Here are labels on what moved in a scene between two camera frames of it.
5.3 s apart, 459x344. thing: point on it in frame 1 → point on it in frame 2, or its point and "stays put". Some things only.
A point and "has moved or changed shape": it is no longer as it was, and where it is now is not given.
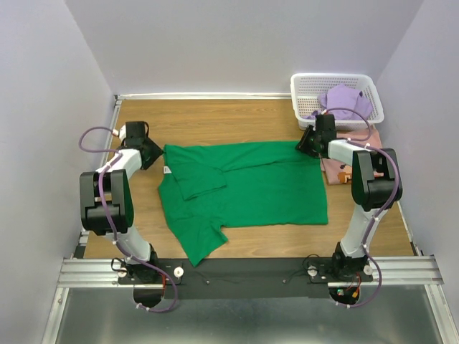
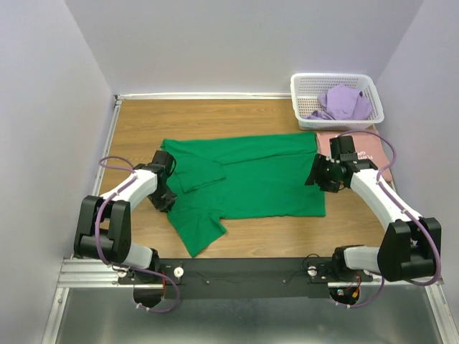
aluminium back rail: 201,96 stays put
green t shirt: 206,186 has moved or changed shape
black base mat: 249,277 stays put
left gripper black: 156,152 → 168,201
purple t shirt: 345,102 stays put
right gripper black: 302,144 → 320,162
